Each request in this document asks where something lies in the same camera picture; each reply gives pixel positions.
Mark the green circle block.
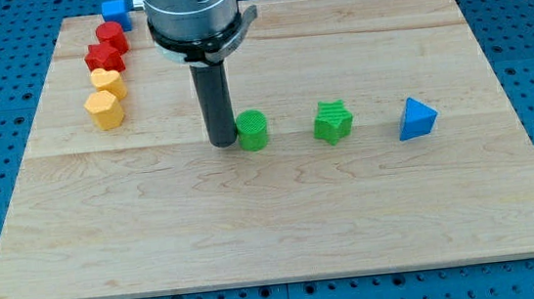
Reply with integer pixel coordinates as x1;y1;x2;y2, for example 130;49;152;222
236;109;269;151

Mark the blue triangle block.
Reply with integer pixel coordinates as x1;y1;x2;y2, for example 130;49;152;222
399;98;438;142

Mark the red star block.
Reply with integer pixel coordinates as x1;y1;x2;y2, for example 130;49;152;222
84;41;125;72

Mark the yellow hexagon block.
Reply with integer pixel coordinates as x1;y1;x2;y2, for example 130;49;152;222
84;90;124;131

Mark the wooden board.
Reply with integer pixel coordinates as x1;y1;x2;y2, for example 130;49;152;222
0;0;534;299

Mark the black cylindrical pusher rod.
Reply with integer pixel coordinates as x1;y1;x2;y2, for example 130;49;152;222
190;63;237;148

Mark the green star block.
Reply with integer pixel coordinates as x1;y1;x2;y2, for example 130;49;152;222
313;100;353;146

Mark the blue cube block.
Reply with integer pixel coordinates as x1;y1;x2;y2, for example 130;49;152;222
101;0;132;31

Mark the red circle block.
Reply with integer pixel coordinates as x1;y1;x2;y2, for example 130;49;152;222
95;21;130;55

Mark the yellow heart block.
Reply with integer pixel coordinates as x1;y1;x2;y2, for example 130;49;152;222
90;68;128;100

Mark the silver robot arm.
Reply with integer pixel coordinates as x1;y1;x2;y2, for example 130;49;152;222
143;0;258;67

